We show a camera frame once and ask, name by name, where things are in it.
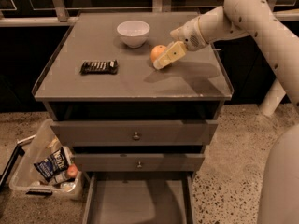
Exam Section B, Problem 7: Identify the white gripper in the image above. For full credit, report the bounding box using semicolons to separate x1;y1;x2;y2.
152;17;207;70

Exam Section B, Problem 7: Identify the orange fruit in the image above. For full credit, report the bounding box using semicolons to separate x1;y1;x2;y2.
150;45;166;62

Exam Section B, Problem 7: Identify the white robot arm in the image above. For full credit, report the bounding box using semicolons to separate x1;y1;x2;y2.
153;0;299;224

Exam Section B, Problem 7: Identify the grey top drawer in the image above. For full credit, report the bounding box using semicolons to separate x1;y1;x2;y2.
50;120;218;147

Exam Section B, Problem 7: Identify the grey drawer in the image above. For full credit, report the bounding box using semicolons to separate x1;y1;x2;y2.
82;172;196;224
73;154;205;172
50;120;218;147

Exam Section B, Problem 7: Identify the grey drawer cabinet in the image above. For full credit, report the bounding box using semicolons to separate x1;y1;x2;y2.
32;11;235;224

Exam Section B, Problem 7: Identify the grey middle drawer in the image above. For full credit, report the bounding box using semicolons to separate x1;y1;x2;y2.
73;154;205;172

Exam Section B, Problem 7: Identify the grey bottom drawer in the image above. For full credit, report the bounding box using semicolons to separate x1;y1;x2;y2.
82;172;196;224

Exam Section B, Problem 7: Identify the white ceramic bowl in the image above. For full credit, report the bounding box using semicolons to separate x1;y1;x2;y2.
117;21;150;48

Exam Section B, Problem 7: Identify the black snack bar packet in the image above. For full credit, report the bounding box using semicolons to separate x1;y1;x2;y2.
80;60;119;75

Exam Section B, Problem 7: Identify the white diagonal pole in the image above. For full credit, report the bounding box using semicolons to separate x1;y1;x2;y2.
259;79;286;116

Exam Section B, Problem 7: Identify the red apple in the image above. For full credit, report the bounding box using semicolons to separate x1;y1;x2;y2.
66;164;78;178

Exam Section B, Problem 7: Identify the blue chip bag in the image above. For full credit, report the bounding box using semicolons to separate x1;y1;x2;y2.
34;147;71;182

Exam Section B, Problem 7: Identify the clear plastic bin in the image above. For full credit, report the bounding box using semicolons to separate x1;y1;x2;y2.
9;119;83;200

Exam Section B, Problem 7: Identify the metal railing frame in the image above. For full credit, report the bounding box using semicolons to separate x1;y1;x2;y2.
0;0;299;28

